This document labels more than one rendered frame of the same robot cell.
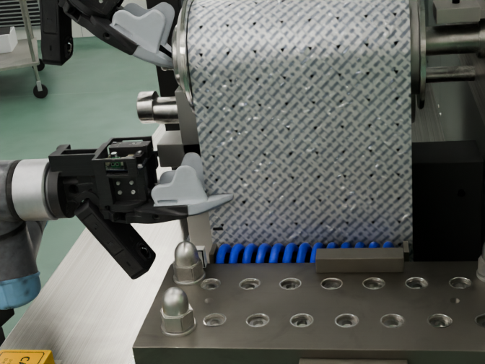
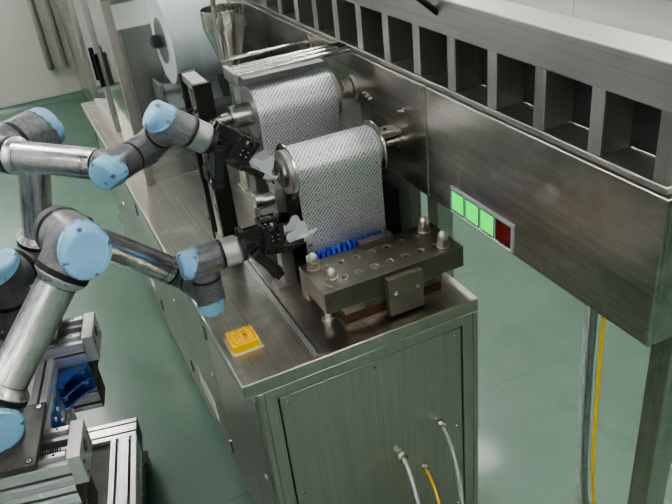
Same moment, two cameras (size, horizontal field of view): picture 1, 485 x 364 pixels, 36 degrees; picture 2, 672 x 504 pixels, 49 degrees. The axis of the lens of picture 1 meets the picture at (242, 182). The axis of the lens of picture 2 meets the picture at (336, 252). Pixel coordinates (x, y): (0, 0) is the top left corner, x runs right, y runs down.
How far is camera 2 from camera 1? 123 cm
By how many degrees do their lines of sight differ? 30
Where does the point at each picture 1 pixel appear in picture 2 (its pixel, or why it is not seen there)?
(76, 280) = not seen: hidden behind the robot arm
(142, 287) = (251, 291)
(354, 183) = (363, 210)
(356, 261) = (376, 240)
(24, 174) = (228, 244)
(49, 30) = (219, 175)
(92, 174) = (259, 236)
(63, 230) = not seen: outside the picture
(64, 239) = not seen: outside the picture
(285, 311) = (365, 265)
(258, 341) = (367, 277)
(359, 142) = (364, 193)
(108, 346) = (266, 317)
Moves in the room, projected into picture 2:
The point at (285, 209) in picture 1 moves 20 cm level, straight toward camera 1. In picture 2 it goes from (337, 229) to (382, 258)
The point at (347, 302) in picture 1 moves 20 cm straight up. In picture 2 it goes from (384, 255) to (378, 186)
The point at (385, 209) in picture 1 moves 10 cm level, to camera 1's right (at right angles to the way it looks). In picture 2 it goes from (375, 217) to (403, 205)
